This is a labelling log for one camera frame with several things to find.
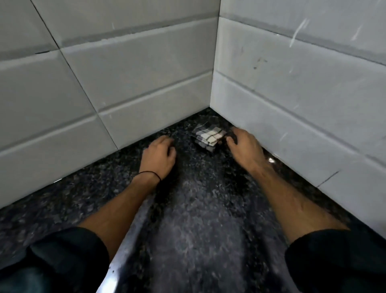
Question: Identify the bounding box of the person's dark sleeve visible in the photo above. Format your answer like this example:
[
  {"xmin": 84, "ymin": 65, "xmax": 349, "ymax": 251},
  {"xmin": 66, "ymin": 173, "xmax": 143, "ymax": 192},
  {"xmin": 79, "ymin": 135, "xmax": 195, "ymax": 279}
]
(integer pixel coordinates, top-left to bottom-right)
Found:
[
  {"xmin": 0, "ymin": 226, "xmax": 111, "ymax": 293},
  {"xmin": 284, "ymin": 228, "xmax": 386, "ymax": 293}
]

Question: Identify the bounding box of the person's right dark sleeve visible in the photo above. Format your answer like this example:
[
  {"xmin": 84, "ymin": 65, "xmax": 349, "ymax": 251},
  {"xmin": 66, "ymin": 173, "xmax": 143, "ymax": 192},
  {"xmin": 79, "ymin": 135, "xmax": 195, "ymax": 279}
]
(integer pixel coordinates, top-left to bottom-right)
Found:
[{"xmin": 284, "ymin": 228, "xmax": 386, "ymax": 293}]

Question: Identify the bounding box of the person's left hand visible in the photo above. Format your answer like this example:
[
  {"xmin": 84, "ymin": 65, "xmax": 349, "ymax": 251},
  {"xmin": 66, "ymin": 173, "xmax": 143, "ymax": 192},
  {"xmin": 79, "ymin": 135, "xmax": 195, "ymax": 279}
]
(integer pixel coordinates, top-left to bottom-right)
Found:
[{"xmin": 138, "ymin": 135, "xmax": 178, "ymax": 182}]

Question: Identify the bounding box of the black wrist band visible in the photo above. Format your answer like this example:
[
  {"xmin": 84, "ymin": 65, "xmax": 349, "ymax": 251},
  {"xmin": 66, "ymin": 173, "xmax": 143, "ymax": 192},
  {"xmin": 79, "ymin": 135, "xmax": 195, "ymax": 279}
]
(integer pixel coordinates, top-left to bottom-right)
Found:
[{"xmin": 138, "ymin": 171, "xmax": 162, "ymax": 182}]

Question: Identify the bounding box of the checkered cleaning cloth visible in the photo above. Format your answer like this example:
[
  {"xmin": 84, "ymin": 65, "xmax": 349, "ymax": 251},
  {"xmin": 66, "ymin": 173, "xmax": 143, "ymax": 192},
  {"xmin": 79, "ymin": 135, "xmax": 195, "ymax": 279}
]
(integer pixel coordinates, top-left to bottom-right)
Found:
[{"xmin": 191, "ymin": 122, "xmax": 228, "ymax": 153}]

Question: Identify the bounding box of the person's left forearm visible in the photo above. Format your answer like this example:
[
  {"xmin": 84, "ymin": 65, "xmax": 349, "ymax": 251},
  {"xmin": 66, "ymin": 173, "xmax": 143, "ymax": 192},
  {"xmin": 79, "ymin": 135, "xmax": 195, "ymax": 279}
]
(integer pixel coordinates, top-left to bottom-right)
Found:
[{"xmin": 78, "ymin": 175, "xmax": 160, "ymax": 262}]

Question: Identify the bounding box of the person's left dark sleeve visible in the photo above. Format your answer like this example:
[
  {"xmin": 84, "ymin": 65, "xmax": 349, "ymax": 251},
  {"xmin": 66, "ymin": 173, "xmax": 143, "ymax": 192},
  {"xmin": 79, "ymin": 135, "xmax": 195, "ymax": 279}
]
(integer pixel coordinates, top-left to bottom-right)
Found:
[{"xmin": 0, "ymin": 226, "xmax": 111, "ymax": 293}]

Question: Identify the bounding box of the person's right forearm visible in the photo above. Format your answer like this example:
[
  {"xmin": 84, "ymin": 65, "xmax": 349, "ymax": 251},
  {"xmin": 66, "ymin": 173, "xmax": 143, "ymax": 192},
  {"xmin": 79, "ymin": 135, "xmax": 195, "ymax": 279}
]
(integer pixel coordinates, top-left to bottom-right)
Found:
[{"xmin": 253, "ymin": 164, "xmax": 350, "ymax": 244}]

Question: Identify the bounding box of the person's right hand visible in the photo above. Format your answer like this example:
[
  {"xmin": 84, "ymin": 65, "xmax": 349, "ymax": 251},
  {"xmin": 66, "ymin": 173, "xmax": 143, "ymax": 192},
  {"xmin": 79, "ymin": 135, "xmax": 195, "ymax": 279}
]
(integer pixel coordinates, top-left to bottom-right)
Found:
[{"xmin": 225, "ymin": 126, "xmax": 272, "ymax": 175}]

